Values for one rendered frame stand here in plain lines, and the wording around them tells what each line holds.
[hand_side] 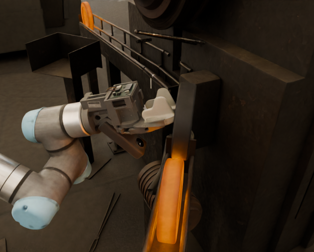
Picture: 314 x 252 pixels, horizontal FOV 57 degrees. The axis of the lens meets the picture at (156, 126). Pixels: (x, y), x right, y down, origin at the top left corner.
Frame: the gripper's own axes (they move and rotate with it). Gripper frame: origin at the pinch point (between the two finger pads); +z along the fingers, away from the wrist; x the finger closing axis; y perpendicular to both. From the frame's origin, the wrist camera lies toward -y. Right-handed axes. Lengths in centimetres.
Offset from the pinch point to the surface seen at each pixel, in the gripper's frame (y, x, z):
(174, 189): -5.4, -15.3, -1.4
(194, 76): -4.2, 26.9, 0.0
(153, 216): -12.9, -14.3, -7.5
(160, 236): -12.4, -19.2, -5.0
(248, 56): -0.7, 25.5, 14.6
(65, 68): -8, 72, -65
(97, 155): -67, 79, -74
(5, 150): -52, 75, -131
